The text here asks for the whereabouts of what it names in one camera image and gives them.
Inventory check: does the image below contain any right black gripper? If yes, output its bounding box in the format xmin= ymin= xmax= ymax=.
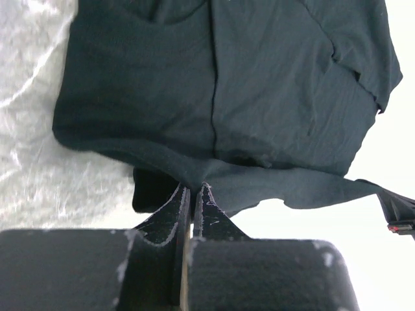
xmin=377 ymin=190 xmax=414 ymax=238

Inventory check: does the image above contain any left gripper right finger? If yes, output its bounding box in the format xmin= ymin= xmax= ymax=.
xmin=187 ymin=184 xmax=359 ymax=311

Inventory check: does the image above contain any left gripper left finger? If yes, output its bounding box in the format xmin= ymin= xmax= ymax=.
xmin=1 ymin=186 xmax=190 ymax=310

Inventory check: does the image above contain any black t shirt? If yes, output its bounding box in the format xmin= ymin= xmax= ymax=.
xmin=53 ymin=1 xmax=403 ymax=213

